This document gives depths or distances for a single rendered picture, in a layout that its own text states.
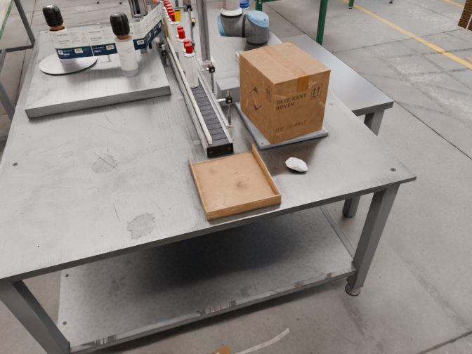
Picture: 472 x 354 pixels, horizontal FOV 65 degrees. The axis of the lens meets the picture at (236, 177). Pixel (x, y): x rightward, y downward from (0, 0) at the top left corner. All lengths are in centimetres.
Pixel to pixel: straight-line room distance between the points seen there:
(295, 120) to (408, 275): 116
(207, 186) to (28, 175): 70
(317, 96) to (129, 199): 80
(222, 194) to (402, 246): 135
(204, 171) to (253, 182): 20
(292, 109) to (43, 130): 110
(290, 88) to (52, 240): 96
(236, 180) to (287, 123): 31
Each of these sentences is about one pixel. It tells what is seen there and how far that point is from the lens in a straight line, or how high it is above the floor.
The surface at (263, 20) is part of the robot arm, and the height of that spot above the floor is 108.
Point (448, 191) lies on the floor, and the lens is 282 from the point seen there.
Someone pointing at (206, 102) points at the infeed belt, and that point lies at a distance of 171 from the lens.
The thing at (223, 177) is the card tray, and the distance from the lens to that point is 136.
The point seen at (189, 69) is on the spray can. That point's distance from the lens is 180.
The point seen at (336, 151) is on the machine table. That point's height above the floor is 83.
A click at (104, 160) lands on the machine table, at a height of 83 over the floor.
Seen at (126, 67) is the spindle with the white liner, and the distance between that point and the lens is 201.
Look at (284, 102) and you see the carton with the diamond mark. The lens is 140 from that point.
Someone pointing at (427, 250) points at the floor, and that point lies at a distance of 240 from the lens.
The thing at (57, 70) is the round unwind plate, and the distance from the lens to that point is 223.
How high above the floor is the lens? 175
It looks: 42 degrees down
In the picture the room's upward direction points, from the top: 2 degrees counter-clockwise
